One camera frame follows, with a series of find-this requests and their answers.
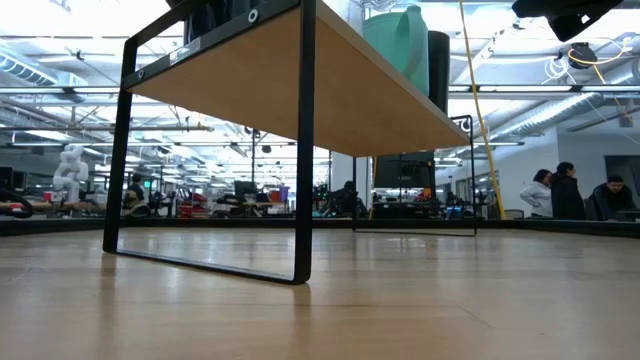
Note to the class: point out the black plastic cup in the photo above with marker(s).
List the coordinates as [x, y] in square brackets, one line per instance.
[438, 70]

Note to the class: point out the purple tumbler mug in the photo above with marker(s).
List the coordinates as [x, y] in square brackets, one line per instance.
[200, 22]

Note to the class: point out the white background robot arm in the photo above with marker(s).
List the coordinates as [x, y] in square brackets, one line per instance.
[70, 172]

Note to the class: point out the person in black jacket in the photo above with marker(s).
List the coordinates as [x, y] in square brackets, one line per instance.
[567, 195]

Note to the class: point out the person in white hoodie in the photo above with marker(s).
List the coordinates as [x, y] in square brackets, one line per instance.
[537, 197]

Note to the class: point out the seated person in dark top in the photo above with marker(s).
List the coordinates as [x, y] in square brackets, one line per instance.
[612, 197]

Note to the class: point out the black monitor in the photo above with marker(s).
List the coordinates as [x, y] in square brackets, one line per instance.
[400, 170]

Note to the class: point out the distant person in dark clothes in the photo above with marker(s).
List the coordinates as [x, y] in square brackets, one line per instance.
[347, 200]

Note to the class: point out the distant seated person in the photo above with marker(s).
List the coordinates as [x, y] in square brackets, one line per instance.
[134, 195]

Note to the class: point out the wooden shelf with black frame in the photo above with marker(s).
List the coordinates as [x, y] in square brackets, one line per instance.
[300, 90]

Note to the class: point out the black table edge frame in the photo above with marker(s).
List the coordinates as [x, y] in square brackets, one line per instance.
[50, 226]

